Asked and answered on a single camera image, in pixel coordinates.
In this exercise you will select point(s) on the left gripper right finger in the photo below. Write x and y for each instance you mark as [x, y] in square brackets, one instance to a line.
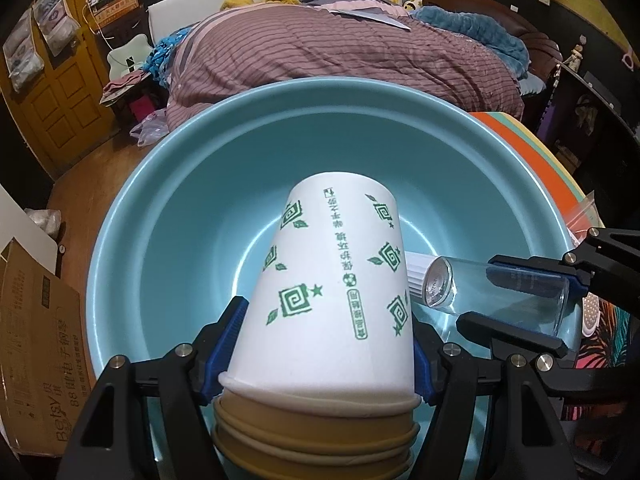
[429, 374]

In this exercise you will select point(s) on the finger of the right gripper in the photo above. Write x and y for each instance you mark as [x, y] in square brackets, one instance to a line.
[538, 276]
[484, 331]

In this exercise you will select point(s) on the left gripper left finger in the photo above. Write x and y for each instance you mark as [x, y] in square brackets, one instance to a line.
[214, 346]

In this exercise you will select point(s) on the paper cups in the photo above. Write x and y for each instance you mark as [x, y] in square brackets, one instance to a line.
[320, 384]

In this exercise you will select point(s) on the clear zip bag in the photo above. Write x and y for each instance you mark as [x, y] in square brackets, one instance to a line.
[582, 218]

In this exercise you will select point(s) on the white round compact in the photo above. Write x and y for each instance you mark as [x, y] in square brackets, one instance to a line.
[590, 314]

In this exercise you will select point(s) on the light blue plastic basin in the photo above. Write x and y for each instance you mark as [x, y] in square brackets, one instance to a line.
[191, 227]

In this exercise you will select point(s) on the cardboard box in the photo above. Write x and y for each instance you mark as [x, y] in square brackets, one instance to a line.
[44, 376]

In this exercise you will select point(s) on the brown sofa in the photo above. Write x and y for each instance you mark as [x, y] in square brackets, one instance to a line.
[544, 53]

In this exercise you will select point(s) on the white plastic bag on floor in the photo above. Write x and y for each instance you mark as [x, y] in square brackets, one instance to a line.
[151, 130]

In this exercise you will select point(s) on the white folding board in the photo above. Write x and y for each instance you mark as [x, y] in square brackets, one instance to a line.
[15, 224]

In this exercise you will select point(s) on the blue fleece blanket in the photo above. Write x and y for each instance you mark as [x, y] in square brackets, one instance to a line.
[484, 29]

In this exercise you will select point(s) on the wooden door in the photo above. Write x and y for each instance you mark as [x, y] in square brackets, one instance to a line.
[58, 112]

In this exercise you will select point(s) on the mint cushion chair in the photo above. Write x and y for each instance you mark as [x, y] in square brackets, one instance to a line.
[128, 58]

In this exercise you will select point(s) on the white paper on bed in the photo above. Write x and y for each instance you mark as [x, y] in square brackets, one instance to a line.
[377, 18]

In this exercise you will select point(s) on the left hanging organizer bag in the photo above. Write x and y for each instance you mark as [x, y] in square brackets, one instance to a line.
[19, 50]

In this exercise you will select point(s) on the hanging organizer bag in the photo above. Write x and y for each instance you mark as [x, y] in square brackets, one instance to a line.
[19, 50]
[56, 24]

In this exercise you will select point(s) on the right hanging organizer bag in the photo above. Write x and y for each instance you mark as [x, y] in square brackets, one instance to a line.
[56, 24]

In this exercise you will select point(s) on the yellow cloth on bed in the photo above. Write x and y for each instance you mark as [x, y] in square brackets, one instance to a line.
[231, 4]

